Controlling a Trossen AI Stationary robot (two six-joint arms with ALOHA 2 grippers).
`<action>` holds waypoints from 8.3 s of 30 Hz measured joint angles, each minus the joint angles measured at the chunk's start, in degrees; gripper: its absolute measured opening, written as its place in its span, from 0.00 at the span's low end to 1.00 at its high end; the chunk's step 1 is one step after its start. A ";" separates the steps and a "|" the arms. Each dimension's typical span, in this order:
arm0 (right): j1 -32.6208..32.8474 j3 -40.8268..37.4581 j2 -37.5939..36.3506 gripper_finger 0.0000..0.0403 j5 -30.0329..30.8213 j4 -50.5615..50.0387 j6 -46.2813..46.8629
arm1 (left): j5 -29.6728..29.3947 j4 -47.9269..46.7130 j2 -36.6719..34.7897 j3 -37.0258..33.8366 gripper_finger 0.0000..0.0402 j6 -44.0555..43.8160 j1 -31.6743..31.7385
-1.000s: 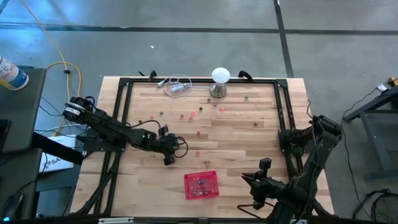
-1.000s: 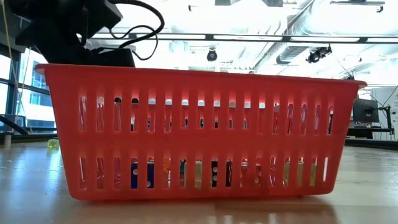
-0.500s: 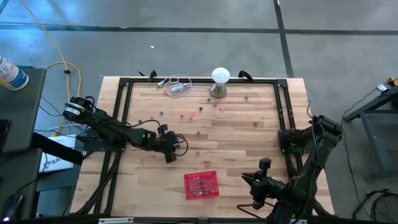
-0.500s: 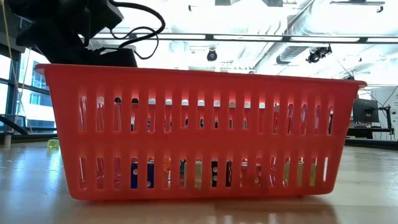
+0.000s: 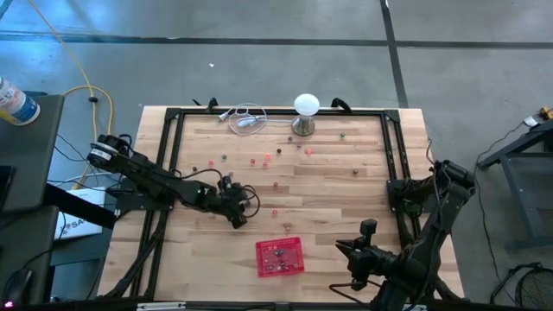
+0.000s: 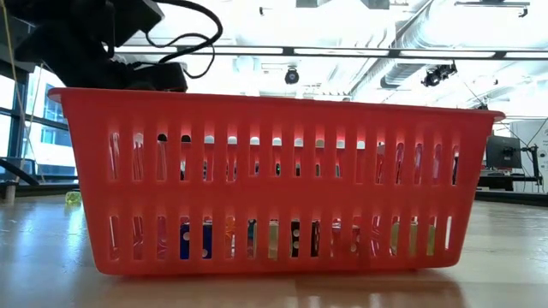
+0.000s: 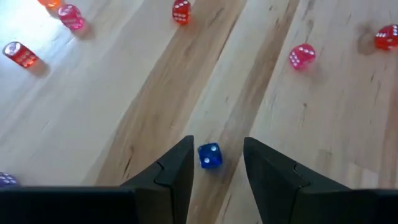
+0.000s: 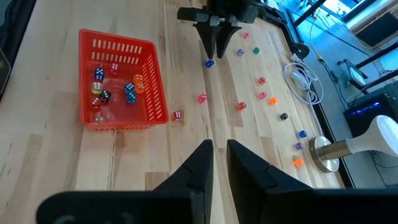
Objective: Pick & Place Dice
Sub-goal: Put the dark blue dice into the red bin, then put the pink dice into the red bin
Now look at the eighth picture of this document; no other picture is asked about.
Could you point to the teal translucent die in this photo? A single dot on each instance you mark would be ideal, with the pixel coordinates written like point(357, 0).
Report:
point(131, 98)

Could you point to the white mushroom table lamp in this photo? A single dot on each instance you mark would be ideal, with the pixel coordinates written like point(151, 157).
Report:
point(382, 133)

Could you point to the green translucent die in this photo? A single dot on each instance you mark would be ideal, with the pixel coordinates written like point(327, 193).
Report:
point(256, 50)

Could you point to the orange translucent die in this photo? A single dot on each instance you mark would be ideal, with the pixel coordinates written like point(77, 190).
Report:
point(272, 100)
point(140, 89)
point(298, 162)
point(138, 78)

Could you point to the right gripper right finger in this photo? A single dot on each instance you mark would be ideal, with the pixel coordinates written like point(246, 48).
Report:
point(258, 193)

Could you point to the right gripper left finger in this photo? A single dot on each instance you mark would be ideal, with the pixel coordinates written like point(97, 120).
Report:
point(199, 180)

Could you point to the red translucent die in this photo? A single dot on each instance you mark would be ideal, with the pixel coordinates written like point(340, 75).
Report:
point(241, 105)
point(176, 116)
point(94, 103)
point(261, 81)

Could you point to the pink translucent die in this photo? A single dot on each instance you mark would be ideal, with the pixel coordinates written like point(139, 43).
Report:
point(245, 35)
point(202, 98)
point(113, 68)
point(262, 95)

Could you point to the purple translucent die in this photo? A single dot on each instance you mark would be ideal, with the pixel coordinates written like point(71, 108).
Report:
point(240, 52)
point(299, 146)

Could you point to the black computer tower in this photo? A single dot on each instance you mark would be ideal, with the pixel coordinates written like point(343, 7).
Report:
point(370, 112)

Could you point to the blue die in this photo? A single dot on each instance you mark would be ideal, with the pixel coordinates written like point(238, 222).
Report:
point(99, 73)
point(128, 87)
point(302, 134)
point(209, 63)

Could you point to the red plastic slotted basket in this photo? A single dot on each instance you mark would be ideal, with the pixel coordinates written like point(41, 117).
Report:
point(121, 109)

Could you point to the black die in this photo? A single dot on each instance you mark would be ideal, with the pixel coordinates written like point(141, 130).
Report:
point(283, 116)
point(105, 96)

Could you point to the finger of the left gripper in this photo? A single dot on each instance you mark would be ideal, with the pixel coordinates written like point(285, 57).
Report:
point(210, 37)
point(225, 37)

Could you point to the black table clamp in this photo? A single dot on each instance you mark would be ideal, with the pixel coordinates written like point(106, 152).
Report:
point(300, 49)

